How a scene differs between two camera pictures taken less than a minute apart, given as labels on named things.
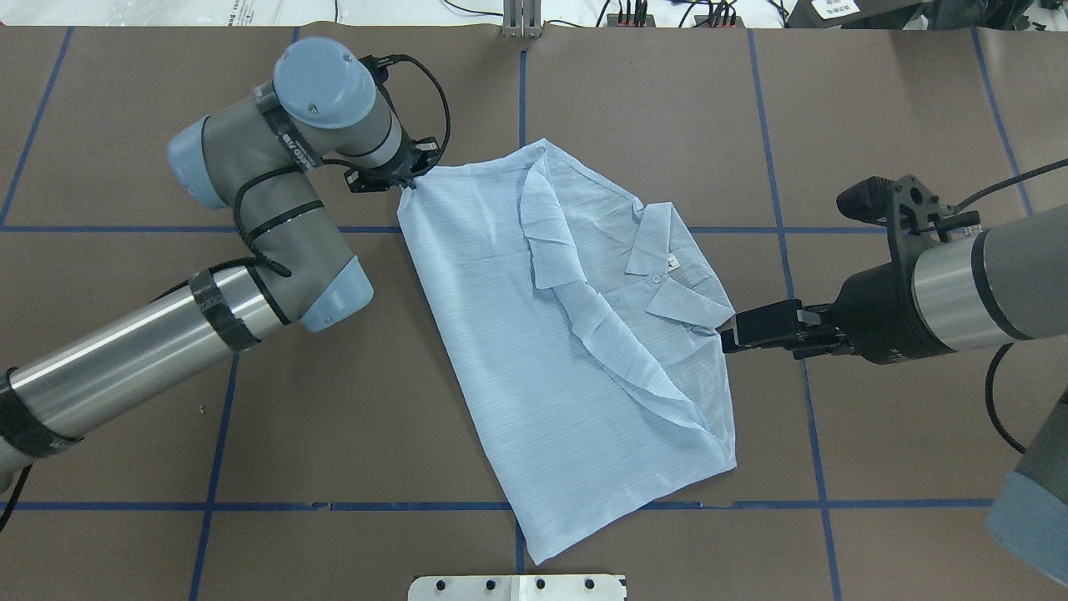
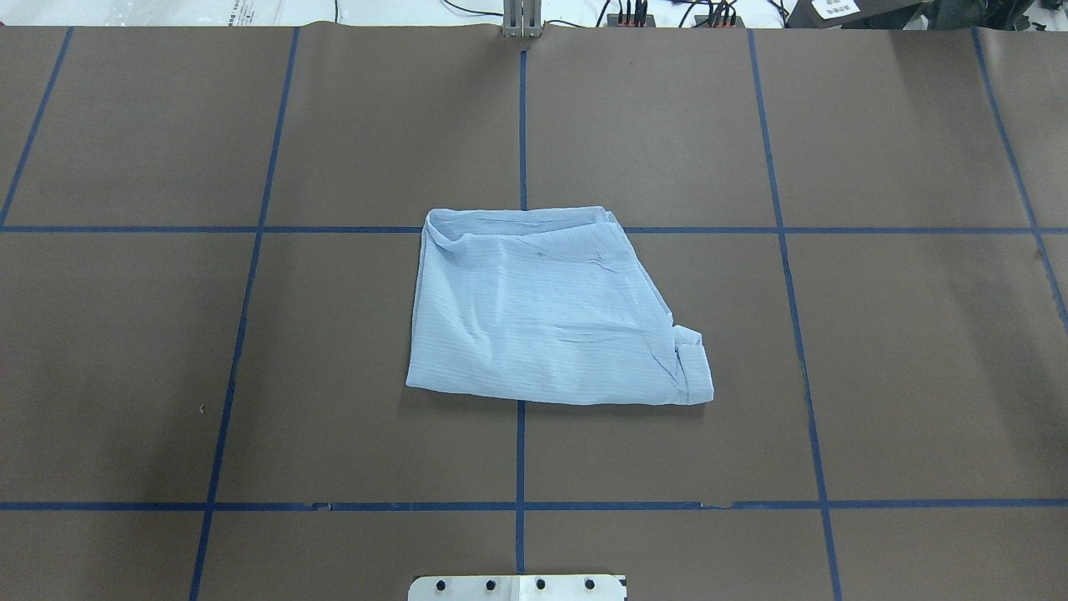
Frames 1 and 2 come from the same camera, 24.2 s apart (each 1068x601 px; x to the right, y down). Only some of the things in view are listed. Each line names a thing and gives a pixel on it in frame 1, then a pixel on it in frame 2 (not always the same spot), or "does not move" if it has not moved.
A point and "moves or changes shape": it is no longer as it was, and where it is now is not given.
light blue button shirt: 581,330 moves or changes shape
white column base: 518,588 does not move
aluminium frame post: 522,18 does not move
